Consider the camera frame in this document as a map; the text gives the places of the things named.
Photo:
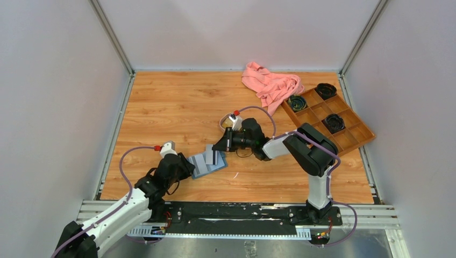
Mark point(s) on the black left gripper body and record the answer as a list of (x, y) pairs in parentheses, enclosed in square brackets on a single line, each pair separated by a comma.
[(183, 171)]

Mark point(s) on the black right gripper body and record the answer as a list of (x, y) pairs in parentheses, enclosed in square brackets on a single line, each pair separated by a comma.
[(240, 140)]

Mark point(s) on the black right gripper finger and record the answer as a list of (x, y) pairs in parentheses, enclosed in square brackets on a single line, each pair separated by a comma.
[(223, 145), (228, 134)]

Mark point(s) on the beige oval tray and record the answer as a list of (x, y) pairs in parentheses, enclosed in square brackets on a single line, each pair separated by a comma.
[(220, 122)]

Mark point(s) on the white striped card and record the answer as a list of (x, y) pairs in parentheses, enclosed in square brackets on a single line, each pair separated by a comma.
[(211, 156)]

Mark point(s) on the teal leather card holder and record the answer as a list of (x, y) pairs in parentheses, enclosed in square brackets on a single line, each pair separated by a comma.
[(203, 167)]

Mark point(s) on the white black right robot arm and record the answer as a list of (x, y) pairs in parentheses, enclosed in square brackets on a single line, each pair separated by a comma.
[(315, 153)]

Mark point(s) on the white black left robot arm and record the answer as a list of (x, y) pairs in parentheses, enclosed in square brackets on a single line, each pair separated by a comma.
[(95, 236)]

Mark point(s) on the gold credit card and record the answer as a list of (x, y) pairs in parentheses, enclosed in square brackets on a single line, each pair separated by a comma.
[(227, 123)]

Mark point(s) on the pink cloth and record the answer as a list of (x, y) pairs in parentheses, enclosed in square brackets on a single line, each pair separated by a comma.
[(271, 88)]

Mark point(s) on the wooden compartment organizer tray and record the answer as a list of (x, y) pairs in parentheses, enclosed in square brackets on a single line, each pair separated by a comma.
[(324, 109)]

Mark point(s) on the rolled tie orange pattern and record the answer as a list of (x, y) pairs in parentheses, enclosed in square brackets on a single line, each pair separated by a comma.
[(325, 90)]

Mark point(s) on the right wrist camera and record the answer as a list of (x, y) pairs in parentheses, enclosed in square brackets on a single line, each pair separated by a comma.
[(236, 122)]

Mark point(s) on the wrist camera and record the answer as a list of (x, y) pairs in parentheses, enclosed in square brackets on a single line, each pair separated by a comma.
[(168, 148), (236, 122)]

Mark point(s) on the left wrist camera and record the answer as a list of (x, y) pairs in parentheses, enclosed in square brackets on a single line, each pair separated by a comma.
[(168, 148)]

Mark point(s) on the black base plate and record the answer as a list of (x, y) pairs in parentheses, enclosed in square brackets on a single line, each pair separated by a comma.
[(232, 219)]

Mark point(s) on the aluminium frame rail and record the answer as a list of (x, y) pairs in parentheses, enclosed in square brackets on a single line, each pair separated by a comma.
[(367, 231)]

